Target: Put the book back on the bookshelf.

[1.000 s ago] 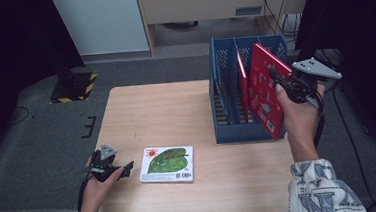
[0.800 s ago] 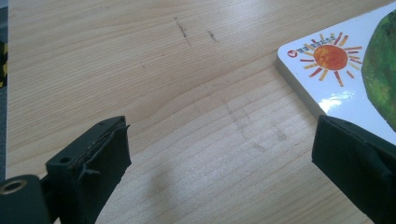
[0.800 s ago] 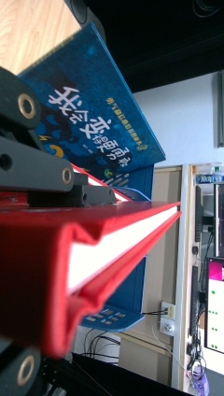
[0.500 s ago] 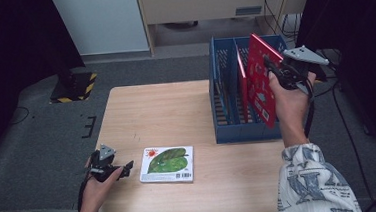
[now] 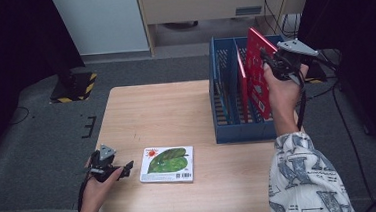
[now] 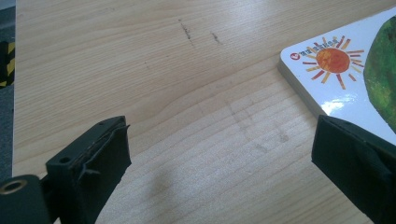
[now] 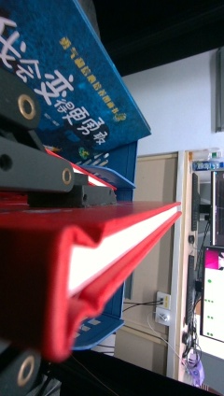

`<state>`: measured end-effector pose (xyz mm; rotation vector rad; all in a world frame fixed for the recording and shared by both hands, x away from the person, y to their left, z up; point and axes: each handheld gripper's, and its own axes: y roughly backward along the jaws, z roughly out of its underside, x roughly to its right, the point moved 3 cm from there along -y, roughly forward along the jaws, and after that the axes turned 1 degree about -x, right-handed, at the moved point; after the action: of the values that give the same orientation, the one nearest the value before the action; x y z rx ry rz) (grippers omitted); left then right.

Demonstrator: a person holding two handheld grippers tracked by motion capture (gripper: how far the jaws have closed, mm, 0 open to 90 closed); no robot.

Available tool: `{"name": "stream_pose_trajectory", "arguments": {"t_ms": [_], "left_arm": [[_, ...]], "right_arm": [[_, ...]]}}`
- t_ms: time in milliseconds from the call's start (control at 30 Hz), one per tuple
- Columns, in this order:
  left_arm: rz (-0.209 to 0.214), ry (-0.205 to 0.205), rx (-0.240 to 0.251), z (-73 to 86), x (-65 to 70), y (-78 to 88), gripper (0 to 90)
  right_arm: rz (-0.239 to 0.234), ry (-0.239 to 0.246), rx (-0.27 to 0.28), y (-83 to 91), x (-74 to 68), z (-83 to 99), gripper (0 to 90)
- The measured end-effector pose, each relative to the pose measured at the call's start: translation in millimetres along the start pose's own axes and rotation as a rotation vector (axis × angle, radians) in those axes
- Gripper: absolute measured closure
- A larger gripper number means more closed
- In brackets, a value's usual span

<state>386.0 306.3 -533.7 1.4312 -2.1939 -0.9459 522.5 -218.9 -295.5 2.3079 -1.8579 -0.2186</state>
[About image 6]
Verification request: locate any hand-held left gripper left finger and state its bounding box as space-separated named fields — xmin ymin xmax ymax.
xmin=45 ymin=115 xmax=133 ymax=224

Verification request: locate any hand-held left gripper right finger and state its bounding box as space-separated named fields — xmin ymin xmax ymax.
xmin=310 ymin=114 xmax=396 ymax=224

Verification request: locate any white book with green leaf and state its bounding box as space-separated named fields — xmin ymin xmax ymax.
xmin=276 ymin=7 xmax=396 ymax=147

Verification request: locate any black stand with striped base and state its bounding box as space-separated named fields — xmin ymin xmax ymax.
xmin=0 ymin=39 xmax=16 ymax=90

